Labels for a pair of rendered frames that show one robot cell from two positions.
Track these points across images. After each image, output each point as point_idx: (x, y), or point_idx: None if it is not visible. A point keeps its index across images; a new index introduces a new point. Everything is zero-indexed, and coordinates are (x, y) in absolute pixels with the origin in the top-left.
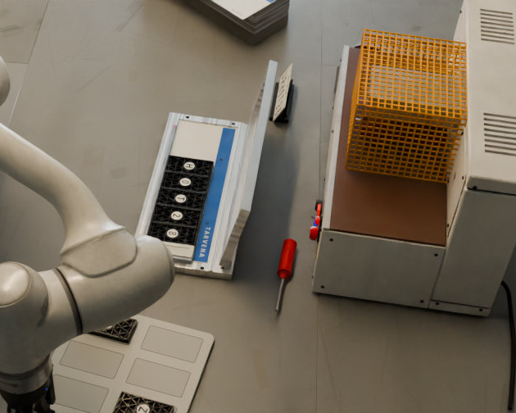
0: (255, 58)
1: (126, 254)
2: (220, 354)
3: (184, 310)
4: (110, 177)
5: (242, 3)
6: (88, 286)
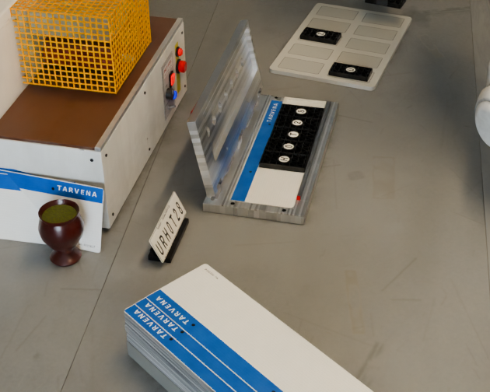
0: None
1: None
2: (264, 64)
3: (291, 85)
4: (363, 172)
5: (201, 288)
6: None
